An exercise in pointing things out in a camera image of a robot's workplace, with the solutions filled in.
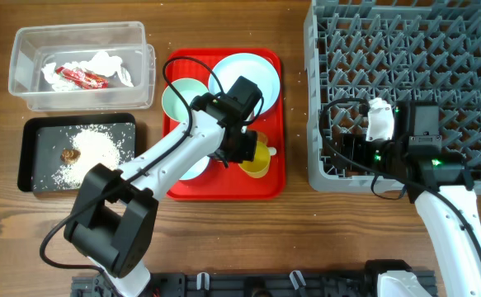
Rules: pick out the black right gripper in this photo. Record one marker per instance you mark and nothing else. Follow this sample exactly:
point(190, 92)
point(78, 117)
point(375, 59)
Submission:
point(352, 145)

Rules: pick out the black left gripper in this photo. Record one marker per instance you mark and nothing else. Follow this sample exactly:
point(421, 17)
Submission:
point(247, 154)

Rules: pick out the yellow plastic cup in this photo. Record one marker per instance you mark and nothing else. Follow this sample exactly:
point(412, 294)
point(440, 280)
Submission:
point(259, 166)

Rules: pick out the light blue bowl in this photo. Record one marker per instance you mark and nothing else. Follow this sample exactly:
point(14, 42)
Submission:
point(196, 170)

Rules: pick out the mint green bowl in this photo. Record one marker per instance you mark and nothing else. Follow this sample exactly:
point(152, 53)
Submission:
point(189, 88)

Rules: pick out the light blue plate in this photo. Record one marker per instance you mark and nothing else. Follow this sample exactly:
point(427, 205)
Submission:
point(254, 68)

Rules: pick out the white rice pile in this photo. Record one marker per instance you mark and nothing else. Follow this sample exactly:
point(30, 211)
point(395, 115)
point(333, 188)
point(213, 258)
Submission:
point(109, 144)

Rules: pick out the white tissue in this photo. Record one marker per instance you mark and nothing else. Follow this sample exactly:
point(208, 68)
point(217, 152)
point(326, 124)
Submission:
point(102, 64)

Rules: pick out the red snack wrapper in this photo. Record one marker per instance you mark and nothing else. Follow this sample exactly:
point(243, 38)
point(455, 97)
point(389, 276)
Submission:
point(81, 78)

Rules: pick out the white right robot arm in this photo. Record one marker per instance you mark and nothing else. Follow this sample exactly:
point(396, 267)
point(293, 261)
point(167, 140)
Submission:
point(441, 188)

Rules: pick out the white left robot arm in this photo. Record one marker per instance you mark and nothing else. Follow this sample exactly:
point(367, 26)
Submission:
point(113, 216)

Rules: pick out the grey-blue dishwasher rack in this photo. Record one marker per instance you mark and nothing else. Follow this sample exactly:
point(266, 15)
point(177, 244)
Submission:
point(397, 51)

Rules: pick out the black waste tray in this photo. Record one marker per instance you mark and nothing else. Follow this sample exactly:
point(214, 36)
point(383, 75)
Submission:
point(27, 157)

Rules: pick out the red plastic tray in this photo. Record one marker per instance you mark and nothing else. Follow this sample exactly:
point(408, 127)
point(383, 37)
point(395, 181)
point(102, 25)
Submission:
point(218, 182)

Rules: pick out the clear plastic bin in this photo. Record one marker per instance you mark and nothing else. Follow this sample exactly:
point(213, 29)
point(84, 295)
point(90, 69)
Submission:
point(36, 46)

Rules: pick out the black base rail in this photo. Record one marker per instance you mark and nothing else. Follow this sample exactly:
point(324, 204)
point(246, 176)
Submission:
point(178, 284)

